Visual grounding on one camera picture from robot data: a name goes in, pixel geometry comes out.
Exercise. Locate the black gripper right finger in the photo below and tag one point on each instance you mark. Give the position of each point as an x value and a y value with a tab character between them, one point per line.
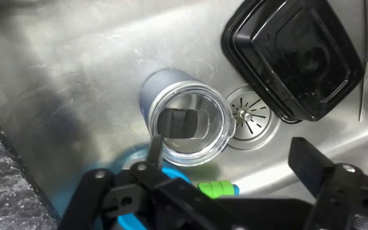
310	163

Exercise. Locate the stainless steel sink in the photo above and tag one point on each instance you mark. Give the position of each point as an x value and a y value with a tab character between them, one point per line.
86	63

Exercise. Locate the steel sink drain strainer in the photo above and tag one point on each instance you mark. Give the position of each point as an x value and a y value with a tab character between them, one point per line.
256	127

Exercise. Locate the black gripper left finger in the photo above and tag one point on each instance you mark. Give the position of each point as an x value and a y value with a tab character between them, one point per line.
154	186

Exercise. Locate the black cup in sink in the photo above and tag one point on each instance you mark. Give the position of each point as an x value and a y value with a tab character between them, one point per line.
294	54

